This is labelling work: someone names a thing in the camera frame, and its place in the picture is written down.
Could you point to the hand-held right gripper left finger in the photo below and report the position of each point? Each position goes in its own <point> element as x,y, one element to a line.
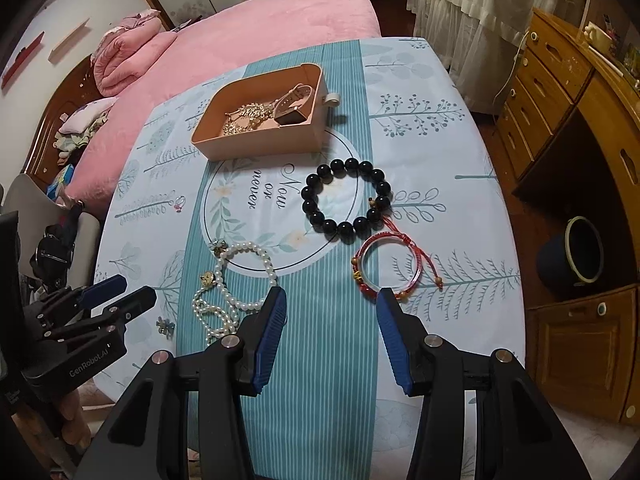
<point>270,340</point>

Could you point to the black bag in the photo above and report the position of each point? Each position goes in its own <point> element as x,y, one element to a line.
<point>50,255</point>

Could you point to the small silver earring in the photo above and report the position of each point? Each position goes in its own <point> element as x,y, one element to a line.
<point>164,327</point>

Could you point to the pink jewelry box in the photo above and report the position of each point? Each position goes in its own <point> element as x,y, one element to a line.
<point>260,145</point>

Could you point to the grey chair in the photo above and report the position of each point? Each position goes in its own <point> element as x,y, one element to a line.
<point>35,192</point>

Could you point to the wooden desk with drawers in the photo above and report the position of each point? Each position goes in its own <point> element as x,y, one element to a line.
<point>555,80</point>

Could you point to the cream mug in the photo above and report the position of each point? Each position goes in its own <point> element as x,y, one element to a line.
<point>597,37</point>

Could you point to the person's left hand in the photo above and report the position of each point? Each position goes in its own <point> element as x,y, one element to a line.
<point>75,417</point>

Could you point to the red wall shelf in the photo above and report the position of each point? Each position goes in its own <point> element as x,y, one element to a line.
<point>22,60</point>

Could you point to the white lace cloth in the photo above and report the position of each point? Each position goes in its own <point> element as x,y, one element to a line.
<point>465,20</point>

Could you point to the dark blue bucket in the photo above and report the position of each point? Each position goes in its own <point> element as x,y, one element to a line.
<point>560,265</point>

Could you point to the folded pink quilt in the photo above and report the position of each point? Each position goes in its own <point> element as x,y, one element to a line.
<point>130,55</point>

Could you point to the pink bed blanket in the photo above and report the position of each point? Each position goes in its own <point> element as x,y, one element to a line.
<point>275,25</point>

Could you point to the wooden headboard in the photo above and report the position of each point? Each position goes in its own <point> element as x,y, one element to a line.
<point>60,110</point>

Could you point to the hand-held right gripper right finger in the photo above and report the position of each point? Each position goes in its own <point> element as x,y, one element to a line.
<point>395,340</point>

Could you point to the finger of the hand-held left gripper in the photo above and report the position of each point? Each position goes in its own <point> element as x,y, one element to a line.
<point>107,287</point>
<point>135,302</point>

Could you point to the beige wall shelf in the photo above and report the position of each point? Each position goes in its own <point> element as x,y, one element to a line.
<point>70,40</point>

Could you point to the blue patterned cloth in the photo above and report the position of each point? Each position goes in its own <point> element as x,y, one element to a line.
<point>61,180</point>

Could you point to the pile of clothes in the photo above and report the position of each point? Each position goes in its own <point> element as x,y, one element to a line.
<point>82,122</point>

